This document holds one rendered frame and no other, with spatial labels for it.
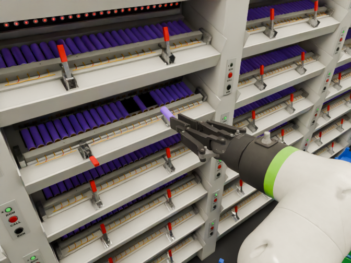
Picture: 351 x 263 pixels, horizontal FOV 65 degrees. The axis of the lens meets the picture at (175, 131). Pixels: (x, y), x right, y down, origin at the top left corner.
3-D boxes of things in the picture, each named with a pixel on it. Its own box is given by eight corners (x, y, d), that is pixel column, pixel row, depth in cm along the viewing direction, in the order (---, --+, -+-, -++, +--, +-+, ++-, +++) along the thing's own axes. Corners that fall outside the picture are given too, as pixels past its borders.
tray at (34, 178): (211, 119, 96) (221, 100, 89) (27, 195, 67) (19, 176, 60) (179, 82, 105) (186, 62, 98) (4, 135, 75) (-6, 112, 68)
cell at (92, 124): (88, 114, 80) (97, 129, 78) (82, 115, 79) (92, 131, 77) (88, 109, 79) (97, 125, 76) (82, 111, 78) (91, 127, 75)
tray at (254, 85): (320, 74, 131) (339, 50, 120) (230, 111, 101) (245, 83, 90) (289, 49, 139) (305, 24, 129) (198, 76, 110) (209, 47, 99)
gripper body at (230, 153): (269, 132, 50) (231, 118, 57) (237, 149, 46) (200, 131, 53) (266, 166, 54) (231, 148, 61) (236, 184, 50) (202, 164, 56)
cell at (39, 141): (37, 129, 73) (45, 147, 71) (30, 131, 72) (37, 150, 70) (35, 125, 72) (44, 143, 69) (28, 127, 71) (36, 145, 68)
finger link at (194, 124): (195, 122, 62) (198, 121, 62) (177, 114, 67) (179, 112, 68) (196, 133, 63) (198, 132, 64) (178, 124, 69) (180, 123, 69)
